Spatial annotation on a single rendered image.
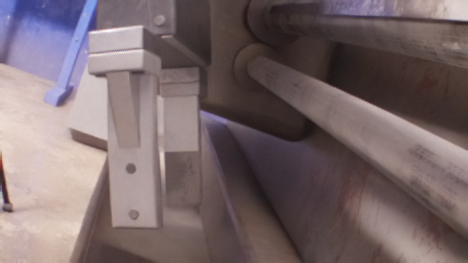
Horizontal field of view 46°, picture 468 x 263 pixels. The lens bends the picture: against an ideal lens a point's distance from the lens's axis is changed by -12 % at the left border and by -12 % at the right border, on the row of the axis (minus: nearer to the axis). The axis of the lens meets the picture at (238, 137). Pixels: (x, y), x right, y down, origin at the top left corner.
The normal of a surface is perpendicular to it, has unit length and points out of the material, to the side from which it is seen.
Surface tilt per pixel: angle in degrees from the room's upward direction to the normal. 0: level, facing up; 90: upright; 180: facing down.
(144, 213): 83
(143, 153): 83
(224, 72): 90
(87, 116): 90
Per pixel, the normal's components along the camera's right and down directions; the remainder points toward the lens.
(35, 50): 0.12, 0.19
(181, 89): -0.11, -0.01
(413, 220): -0.93, -0.33
